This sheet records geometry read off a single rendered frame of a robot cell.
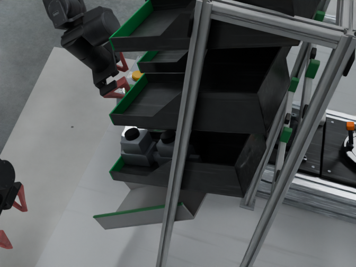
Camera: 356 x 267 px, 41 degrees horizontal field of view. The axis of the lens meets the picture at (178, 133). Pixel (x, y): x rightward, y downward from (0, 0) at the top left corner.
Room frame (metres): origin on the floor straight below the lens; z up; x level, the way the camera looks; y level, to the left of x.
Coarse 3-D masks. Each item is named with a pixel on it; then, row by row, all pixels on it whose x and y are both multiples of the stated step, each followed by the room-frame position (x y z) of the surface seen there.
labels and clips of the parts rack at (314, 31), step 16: (224, 0) 0.50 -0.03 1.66; (192, 16) 0.49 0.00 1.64; (224, 16) 0.49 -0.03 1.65; (240, 16) 0.48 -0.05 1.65; (256, 16) 0.48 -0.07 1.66; (272, 16) 0.48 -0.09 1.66; (288, 16) 0.49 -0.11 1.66; (320, 16) 0.77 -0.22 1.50; (272, 32) 0.48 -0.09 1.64; (288, 32) 0.47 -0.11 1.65; (304, 32) 0.48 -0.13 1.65; (320, 32) 0.47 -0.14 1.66; (336, 32) 0.47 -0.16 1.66; (304, 112) 0.52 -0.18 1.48; (288, 128) 0.63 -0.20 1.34
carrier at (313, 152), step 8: (296, 112) 1.08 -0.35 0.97; (296, 120) 1.03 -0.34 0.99; (296, 128) 0.99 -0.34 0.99; (320, 128) 1.03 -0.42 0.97; (264, 136) 0.94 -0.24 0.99; (320, 136) 1.00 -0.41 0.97; (288, 144) 0.92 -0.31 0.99; (312, 144) 0.96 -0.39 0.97; (320, 144) 0.96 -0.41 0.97; (272, 152) 0.90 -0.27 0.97; (312, 152) 0.93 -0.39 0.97; (320, 152) 0.93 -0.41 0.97; (272, 160) 0.87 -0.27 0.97; (312, 160) 0.90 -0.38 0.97; (320, 160) 0.90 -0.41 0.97; (304, 168) 0.86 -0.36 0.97; (312, 168) 0.87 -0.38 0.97
